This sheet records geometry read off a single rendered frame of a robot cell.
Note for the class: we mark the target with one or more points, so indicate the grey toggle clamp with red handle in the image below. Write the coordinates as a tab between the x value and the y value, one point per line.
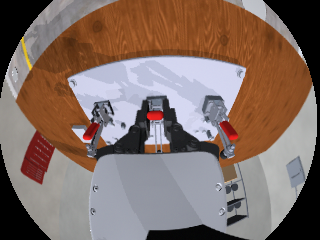
216	113

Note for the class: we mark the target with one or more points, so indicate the black toggle clamp with red handle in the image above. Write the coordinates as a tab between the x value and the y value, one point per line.
103	116

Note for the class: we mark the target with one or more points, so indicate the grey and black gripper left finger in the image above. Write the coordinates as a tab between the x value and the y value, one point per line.
137	134

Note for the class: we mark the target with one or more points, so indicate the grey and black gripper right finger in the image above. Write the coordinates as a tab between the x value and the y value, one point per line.
179	139

